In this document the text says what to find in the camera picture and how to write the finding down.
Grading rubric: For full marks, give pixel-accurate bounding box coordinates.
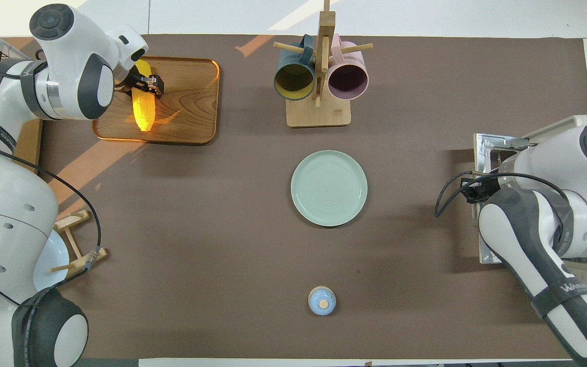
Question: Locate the light blue plate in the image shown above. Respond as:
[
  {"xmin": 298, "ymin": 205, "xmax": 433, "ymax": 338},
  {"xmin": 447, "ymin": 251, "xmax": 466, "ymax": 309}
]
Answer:
[{"xmin": 33, "ymin": 229, "xmax": 69, "ymax": 291}]

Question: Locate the pale green plate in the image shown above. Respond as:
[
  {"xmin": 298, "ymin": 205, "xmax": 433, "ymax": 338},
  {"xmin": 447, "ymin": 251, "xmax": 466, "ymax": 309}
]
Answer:
[{"xmin": 290, "ymin": 150, "xmax": 368, "ymax": 227}]

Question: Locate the dark blue mug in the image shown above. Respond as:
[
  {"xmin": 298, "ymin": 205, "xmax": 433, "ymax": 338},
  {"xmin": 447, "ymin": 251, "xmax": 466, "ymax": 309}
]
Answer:
[{"xmin": 273, "ymin": 35, "xmax": 316, "ymax": 101}]

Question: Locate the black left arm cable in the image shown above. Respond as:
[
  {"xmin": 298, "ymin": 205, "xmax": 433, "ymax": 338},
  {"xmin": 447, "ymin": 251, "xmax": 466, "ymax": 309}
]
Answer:
[{"xmin": 0, "ymin": 66, "xmax": 103, "ymax": 272}]

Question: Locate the yellow corn cob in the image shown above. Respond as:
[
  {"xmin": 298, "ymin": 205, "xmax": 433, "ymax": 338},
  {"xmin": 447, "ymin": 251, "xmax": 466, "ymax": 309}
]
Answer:
[{"xmin": 131, "ymin": 60, "xmax": 156, "ymax": 132}]

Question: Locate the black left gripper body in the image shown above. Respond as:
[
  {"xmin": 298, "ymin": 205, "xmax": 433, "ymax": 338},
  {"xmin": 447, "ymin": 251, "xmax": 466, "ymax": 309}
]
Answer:
[{"xmin": 115, "ymin": 70, "xmax": 146, "ymax": 97}]

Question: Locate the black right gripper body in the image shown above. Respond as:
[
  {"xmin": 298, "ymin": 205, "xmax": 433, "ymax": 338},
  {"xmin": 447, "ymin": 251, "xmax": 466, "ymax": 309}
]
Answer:
[{"xmin": 469, "ymin": 179, "xmax": 499, "ymax": 204}]

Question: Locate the wooden mug rack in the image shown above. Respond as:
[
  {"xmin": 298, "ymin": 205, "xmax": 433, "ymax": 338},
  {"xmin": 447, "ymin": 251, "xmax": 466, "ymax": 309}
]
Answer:
[{"xmin": 273, "ymin": 0, "xmax": 374, "ymax": 128}]

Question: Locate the wooden plate rack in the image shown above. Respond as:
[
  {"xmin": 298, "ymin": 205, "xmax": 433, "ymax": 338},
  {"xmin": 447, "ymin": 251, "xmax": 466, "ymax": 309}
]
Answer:
[{"xmin": 51, "ymin": 209, "xmax": 108, "ymax": 278}]

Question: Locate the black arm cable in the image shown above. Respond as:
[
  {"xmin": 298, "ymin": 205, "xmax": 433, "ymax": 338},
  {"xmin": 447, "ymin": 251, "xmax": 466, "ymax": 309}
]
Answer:
[
  {"xmin": 0, "ymin": 66, "xmax": 103, "ymax": 272},
  {"xmin": 435, "ymin": 172, "xmax": 572, "ymax": 217}
]

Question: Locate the square wooden tray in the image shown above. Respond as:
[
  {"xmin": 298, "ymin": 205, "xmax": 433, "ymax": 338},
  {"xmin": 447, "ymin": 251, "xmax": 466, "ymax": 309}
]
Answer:
[{"xmin": 92, "ymin": 55, "xmax": 221, "ymax": 146}]

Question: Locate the pink mug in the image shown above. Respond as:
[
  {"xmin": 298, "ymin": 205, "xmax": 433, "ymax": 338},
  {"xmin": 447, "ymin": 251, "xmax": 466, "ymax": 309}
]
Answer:
[{"xmin": 327, "ymin": 35, "xmax": 369, "ymax": 100}]

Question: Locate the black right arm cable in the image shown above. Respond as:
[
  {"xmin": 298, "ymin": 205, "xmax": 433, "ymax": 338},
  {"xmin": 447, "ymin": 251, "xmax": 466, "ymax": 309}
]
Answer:
[{"xmin": 435, "ymin": 172, "xmax": 572, "ymax": 217}]

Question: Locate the brown table mat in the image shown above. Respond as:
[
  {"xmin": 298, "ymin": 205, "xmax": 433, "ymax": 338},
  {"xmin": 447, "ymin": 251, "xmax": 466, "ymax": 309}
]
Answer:
[{"xmin": 0, "ymin": 35, "xmax": 587, "ymax": 360}]

